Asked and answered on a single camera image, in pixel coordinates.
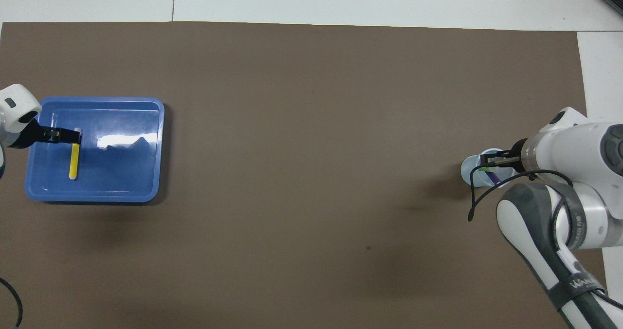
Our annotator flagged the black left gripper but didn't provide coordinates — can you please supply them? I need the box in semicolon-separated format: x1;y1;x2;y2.
6;120;82;149

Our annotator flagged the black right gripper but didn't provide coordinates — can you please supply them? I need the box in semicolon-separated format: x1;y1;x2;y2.
479;138;532;174

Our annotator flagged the purple pen with white cap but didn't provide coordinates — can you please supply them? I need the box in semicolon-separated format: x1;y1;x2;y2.
479;155;500;184

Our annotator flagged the yellow pen with white cap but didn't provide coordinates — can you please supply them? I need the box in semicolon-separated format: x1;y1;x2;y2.
69;126;82;180

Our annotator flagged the translucent plastic cup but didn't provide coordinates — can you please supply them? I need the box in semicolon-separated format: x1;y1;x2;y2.
460;147;515;188

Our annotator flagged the blue plastic tray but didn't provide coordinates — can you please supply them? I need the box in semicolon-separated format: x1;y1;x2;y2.
24;97;165;203

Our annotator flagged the brown table mat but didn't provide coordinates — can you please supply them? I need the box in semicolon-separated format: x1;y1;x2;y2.
0;21;606;329

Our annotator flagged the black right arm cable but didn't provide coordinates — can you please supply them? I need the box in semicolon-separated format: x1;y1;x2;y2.
467;168;575;252

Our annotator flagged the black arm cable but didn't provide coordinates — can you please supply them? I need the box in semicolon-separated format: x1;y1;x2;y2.
467;168;575;252
0;278;23;329

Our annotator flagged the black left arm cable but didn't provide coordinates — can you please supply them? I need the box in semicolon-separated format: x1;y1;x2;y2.
0;278;23;329

